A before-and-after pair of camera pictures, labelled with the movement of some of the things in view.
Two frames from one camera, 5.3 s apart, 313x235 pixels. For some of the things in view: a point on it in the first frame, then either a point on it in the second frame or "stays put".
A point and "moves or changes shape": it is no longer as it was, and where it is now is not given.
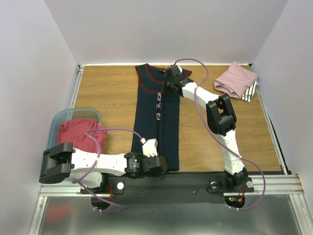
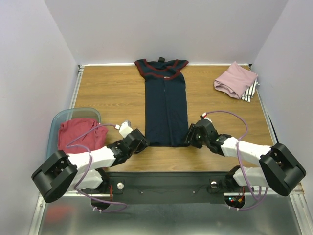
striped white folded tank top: (249, 93) stays put
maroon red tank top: (74, 130) stays put
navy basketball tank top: (156, 115) moves or changes shape
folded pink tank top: (235, 80) stays put
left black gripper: (154, 175) to (143, 145)
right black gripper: (168, 86) to (191, 135)
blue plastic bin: (88, 113) stays put
